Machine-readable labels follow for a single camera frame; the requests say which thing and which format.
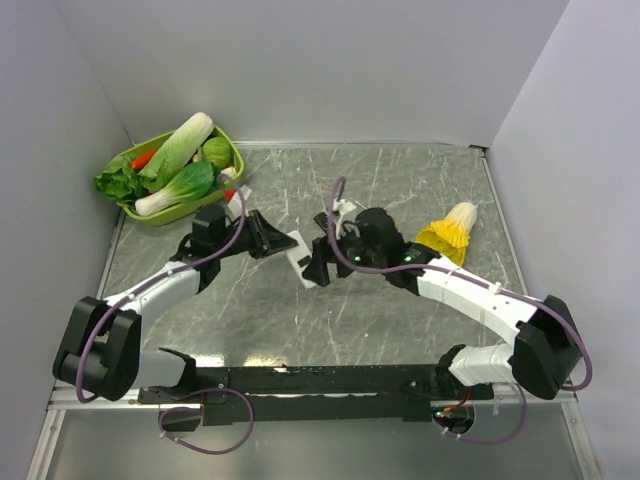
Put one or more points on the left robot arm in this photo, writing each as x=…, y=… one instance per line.
x=101, y=351

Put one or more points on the round green cabbage toy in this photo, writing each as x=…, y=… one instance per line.
x=217, y=151

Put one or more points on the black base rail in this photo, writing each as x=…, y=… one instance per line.
x=226, y=395

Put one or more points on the yellow white cabbage toy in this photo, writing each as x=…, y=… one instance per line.
x=451, y=235

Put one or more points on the green lettuce toy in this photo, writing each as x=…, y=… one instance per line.
x=119, y=181

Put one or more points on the bok choy toy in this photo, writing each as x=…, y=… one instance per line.
x=193, y=182

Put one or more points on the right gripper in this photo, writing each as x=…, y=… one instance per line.
x=317, y=269

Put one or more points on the red chili pepper toy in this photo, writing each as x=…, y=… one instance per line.
x=141, y=161

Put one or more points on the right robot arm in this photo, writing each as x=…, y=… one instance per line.
x=540, y=344

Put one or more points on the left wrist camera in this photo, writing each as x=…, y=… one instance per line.
x=234, y=204

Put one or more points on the black remote control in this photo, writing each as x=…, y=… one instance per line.
x=321, y=220

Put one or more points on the green plastic basket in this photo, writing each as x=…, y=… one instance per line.
x=178, y=211

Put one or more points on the white red remote control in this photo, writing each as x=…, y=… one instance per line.
x=299, y=256

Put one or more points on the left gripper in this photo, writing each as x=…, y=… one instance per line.
x=266, y=239

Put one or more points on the napa cabbage toy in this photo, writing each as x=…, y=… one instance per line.
x=175, y=152

